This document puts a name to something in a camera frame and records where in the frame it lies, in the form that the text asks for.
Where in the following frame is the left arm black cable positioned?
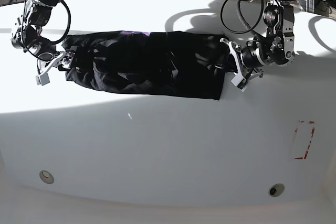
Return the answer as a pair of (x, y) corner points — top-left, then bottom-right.
(220, 0), (268, 41)

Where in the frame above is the round table grommet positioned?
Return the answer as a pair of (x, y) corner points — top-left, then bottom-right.
(39, 170), (55, 185)
(268, 184), (285, 197)

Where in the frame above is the red tape rectangle marking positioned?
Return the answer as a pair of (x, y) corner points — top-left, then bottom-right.
(291, 121), (316, 160)

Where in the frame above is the right round table grommet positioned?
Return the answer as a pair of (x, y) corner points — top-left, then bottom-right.
(268, 184), (285, 197)

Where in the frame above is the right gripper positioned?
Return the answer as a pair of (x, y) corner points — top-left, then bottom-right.
(36, 44), (78, 86)

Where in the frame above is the black t-shirt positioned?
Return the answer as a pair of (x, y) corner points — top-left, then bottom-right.
(62, 31), (237, 100)

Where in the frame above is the left round table grommet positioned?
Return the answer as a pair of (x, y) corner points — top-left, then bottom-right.
(39, 170), (55, 185)

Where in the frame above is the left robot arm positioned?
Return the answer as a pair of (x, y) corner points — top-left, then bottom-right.
(220, 0), (296, 91)

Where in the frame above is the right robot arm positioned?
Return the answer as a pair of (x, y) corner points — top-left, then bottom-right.
(11, 0), (78, 86)

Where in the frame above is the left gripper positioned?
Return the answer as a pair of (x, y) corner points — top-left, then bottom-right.
(220, 38), (264, 92)

